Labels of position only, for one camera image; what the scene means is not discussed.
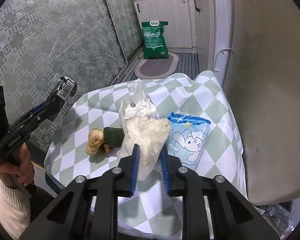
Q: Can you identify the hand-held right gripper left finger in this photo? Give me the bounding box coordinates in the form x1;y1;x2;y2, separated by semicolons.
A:
20;144;140;240

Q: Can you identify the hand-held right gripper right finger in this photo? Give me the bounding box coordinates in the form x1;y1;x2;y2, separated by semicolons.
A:
160;146;282;240

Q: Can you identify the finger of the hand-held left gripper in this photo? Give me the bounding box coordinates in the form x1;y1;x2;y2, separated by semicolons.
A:
27;90;77;128
7;90;62;132

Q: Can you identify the black wrapper with barcode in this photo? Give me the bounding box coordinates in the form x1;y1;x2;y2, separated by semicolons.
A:
55;76;77;100

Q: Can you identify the white plastic bag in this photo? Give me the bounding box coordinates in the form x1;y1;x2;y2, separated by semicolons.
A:
117;80;171;180

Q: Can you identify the blue cartoon tissue packet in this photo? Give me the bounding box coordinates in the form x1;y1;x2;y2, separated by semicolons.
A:
166;112;212;172

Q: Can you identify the brown wrapper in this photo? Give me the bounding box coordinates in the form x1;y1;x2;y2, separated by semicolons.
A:
86;129;105;155

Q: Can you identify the white tissue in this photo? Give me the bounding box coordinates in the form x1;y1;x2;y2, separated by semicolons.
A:
124;102;157;119

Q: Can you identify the person's left hand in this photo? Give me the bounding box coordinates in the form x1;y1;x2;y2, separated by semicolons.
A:
0;145;35;188

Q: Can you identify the frosted patterned glass door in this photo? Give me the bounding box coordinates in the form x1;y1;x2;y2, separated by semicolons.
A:
0;0;127;155
100;0;143;63

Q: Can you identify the green checkered tablecloth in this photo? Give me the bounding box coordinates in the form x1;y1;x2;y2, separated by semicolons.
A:
44;70;248;235

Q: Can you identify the oval grey floor mat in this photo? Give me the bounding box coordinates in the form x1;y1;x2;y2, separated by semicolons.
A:
134;52;181;80

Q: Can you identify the striped grey floor mat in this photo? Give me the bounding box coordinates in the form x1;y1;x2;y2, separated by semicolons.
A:
112;52;200;85

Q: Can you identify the green rice bag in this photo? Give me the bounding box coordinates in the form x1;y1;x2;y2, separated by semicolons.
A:
141;21;169;60

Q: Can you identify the crinkled plastic bag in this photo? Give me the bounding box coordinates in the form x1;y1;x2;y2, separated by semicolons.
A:
255;202;300;240

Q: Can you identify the beige refrigerator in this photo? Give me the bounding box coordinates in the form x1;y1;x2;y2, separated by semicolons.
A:
214;0;300;205

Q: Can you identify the white stove cabinet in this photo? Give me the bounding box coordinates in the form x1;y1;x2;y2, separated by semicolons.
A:
134;0;197;49

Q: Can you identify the white cabinet with black handles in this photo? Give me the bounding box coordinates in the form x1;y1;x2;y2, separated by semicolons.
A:
192;0;215;68

